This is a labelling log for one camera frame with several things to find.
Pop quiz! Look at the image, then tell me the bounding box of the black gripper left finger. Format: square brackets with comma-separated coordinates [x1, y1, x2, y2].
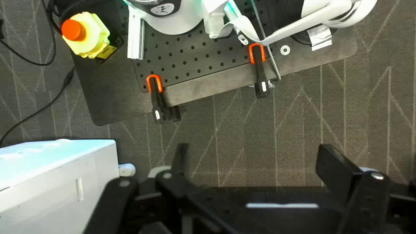
[156, 143, 226, 234]

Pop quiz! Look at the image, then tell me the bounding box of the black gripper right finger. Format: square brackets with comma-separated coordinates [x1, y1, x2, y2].
[316, 145, 390, 234]

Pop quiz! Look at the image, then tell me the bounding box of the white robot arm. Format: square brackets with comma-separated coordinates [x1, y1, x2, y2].
[122, 0, 388, 234]

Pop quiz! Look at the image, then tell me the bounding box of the left orange black clamp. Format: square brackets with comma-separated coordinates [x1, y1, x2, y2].
[145, 74, 180, 124]

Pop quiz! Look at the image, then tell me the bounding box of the orange black clamp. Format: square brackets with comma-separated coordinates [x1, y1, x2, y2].
[145, 74, 180, 124]
[247, 43, 270, 99]

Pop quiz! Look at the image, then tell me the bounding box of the white office printer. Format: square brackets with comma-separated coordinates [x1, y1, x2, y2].
[0, 139, 118, 234]

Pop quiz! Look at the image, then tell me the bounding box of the right orange black clamp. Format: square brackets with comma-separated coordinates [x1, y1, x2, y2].
[247, 43, 270, 99]

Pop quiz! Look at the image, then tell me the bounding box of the yellow red emergency stop button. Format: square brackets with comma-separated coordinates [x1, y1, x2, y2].
[59, 12, 117, 60]

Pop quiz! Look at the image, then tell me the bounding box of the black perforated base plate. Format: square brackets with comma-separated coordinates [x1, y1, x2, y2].
[69, 0, 358, 128]

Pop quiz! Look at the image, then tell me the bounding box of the black power cable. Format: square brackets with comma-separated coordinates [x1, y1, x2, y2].
[0, 0, 75, 147]

